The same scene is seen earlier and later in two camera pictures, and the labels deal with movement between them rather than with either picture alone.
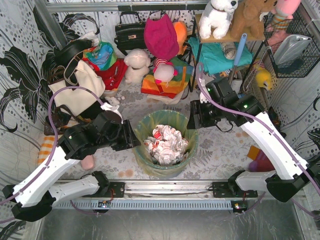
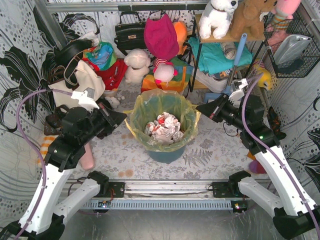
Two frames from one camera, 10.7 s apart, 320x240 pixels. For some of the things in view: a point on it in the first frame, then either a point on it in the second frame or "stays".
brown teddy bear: [246, 24] stays
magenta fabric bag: [160, 37] stays
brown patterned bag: [60, 119] stays
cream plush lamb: [138, 61] stays
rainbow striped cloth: [171, 88] stays
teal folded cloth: [213, 55] stays
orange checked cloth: [47, 146] stays
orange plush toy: [181, 31] stays
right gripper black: [197, 115] → [216, 111]
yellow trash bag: [179, 121] → [147, 105]
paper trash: [166, 145] → [164, 131]
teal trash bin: [179, 121] → [167, 157]
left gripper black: [127, 135] → [110, 117]
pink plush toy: [283, 11] stays
